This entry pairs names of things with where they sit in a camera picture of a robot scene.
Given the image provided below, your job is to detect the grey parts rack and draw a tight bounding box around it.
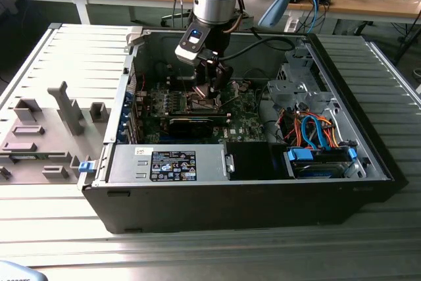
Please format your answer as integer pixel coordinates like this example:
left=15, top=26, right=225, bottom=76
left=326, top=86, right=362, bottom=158
left=0, top=80, right=111, bottom=185

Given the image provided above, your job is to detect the blue wire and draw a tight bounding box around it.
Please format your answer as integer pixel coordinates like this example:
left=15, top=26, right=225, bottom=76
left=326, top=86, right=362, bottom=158
left=301, top=115, right=326, bottom=150

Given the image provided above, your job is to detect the white power strip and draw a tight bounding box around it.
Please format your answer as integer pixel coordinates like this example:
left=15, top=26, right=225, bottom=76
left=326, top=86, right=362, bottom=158
left=284, top=17, right=300, bottom=34

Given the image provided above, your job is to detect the metal locking lever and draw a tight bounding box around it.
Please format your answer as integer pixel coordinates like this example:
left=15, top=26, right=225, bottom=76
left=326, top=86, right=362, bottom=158
left=179, top=67, right=190, bottom=99

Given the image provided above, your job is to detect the green motherboard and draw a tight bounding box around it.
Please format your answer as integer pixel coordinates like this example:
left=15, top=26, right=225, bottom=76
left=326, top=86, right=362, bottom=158
left=136, top=78, right=268, bottom=145

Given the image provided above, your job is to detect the black graphics card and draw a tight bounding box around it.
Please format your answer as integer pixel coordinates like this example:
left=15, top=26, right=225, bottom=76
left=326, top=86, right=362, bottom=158
left=167, top=116, right=214, bottom=139

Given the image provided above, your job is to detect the black PC case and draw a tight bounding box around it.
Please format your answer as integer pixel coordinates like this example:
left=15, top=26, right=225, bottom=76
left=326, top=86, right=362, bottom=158
left=77, top=27, right=409, bottom=234

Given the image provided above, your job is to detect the black camera cable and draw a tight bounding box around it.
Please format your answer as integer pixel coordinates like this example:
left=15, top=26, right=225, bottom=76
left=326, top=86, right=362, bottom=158
left=210, top=36, right=297, bottom=63

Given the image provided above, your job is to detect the silver-topped CPU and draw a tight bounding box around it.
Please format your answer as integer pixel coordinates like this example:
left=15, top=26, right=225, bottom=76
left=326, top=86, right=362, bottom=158
left=192, top=83, right=218, bottom=101

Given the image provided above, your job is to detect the hard disk in blue carrier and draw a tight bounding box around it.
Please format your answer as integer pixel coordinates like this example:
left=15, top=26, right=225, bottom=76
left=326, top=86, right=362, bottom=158
left=284, top=147, right=358, bottom=180

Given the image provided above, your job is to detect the grey rounded device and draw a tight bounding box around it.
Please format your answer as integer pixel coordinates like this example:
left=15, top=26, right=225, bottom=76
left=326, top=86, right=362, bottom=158
left=0, top=260, right=45, bottom=281

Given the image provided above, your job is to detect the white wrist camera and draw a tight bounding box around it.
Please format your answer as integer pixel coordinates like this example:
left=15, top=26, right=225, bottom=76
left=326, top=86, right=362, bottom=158
left=174, top=26, right=211, bottom=64

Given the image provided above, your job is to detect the grey power supply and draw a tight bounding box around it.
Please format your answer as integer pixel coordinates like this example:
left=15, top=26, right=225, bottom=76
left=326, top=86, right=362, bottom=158
left=107, top=144, right=236, bottom=184

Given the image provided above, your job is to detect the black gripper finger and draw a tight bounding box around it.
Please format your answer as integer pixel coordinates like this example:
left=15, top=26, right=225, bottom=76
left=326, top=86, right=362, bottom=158
left=209, top=60, right=235, bottom=99
left=194, top=61, right=212, bottom=89

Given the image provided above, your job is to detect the metal drive cage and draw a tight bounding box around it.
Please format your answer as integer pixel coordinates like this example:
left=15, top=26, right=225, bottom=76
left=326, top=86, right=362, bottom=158
left=266, top=45, right=333, bottom=111

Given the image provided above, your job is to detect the CPU socket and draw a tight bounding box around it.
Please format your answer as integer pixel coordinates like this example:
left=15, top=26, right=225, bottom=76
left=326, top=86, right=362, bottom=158
left=186, top=91, right=223, bottom=113

